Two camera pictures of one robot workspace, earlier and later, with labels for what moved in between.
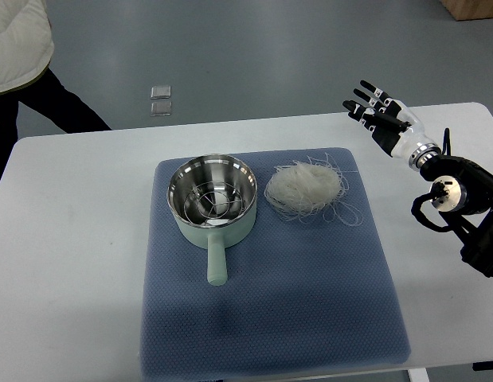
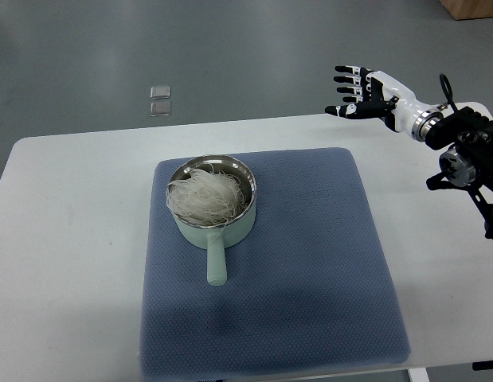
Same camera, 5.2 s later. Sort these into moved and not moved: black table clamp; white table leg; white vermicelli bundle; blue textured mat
Moved: white vermicelli bundle
Not moved: white table leg; black table clamp; blue textured mat
